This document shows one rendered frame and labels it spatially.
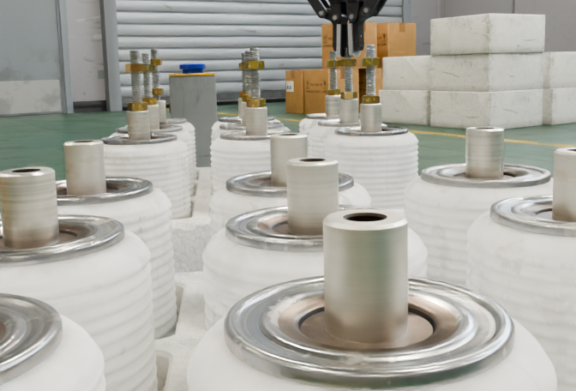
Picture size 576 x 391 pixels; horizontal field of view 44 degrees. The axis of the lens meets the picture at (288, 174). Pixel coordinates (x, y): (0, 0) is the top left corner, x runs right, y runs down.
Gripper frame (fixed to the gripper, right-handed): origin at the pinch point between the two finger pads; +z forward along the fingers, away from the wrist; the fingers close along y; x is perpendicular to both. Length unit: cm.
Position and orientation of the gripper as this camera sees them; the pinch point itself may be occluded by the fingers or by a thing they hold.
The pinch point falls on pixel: (348, 39)
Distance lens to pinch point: 85.8
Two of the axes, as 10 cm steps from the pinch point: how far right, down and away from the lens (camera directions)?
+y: 8.6, 0.6, -5.1
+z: 0.2, 9.9, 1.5
